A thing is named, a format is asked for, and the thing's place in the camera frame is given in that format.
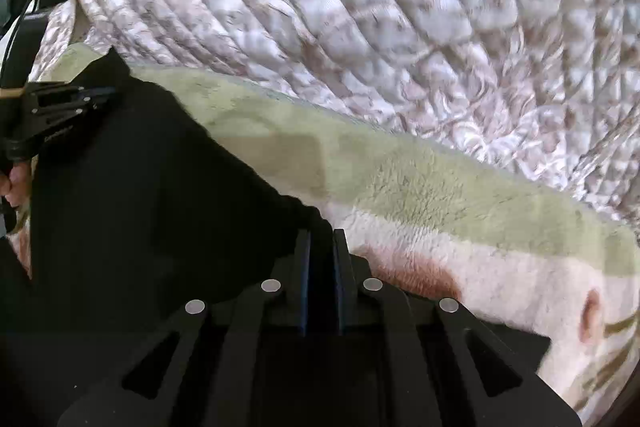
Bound person's left hand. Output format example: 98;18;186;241
0;161;32;208

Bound floral fleece blanket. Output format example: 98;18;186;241
1;46;639;426

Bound quilted floral comforter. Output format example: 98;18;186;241
29;0;639;225

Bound black pants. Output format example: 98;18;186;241
0;46;554;427

